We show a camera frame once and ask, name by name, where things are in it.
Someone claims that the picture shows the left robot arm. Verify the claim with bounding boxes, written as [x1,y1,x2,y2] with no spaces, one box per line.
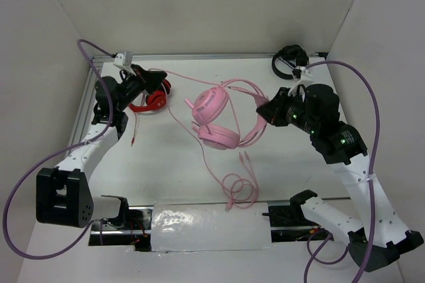
[36,64,167,229]

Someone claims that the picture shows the red headphones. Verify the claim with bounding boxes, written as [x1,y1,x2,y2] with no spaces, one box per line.
[129,80,171,113]

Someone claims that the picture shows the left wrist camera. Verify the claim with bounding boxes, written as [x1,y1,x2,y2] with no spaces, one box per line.
[113,50,133,68]

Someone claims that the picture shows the white taped sheet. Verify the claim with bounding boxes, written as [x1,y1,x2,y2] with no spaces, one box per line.
[151,203,272,252]

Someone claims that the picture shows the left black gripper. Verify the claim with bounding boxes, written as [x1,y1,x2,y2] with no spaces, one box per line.
[116,64,166,112]

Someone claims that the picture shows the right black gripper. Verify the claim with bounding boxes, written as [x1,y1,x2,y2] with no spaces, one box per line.
[256,86,319,134]

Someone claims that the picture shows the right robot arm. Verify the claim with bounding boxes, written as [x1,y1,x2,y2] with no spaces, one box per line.
[256,84,424,272]

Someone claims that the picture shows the aluminium rail frame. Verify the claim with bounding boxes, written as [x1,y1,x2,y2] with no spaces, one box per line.
[51,50,328,206]

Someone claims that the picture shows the red headphone cable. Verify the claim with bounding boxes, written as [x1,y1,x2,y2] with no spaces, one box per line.
[131,112,139,147]

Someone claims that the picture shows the pink headphone cable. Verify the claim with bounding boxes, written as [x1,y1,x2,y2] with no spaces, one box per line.
[149,69,260,213]

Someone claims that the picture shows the black headphones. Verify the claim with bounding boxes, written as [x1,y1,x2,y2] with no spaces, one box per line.
[272,45,309,80]

